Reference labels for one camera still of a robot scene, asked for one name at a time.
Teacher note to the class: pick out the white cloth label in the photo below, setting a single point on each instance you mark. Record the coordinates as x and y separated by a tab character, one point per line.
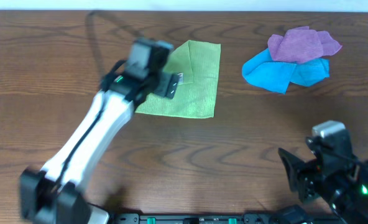
180	78

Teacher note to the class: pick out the green microfiber cloth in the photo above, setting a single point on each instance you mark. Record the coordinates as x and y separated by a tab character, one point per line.
196	97

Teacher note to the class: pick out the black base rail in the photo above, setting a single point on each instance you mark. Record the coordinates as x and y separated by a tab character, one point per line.
247	218

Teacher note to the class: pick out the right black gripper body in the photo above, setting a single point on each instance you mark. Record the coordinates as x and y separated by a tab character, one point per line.
304	179

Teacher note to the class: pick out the blue microfiber cloth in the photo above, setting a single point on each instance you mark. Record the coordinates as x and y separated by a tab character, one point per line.
263	72

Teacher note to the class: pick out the purple microfiber cloth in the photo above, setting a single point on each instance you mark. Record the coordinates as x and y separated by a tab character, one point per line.
301	45

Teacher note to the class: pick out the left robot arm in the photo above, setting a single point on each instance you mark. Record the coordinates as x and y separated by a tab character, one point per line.
55	193

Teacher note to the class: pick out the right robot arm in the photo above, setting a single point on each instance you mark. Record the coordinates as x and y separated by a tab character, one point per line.
352	206

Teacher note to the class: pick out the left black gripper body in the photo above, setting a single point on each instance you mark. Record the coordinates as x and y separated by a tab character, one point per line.
170	87

